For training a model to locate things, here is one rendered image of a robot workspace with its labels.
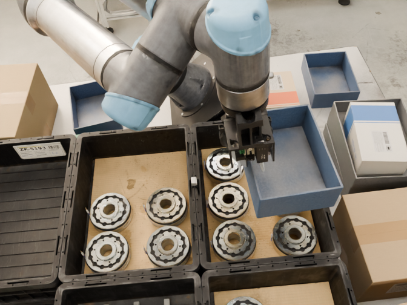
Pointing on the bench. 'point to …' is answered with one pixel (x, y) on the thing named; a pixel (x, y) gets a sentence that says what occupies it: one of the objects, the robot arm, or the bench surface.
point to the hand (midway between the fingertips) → (248, 158)
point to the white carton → (375, 139)
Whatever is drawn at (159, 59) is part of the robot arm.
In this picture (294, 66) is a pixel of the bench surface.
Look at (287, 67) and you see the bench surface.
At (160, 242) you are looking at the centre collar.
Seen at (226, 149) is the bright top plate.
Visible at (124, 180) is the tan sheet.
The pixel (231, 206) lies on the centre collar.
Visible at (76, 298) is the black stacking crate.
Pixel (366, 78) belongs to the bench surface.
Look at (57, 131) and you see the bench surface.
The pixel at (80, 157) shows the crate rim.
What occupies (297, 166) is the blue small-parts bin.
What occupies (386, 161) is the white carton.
